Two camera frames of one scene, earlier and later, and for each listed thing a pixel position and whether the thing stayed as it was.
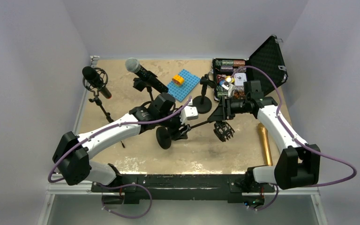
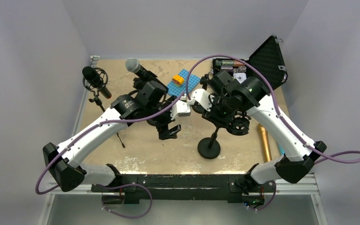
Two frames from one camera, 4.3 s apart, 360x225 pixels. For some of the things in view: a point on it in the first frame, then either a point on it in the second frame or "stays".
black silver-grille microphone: (133, 65) stays
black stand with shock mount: (221, 129) -> (209, 147)
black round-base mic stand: (203, 102) stays
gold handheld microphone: (266, 141) stays
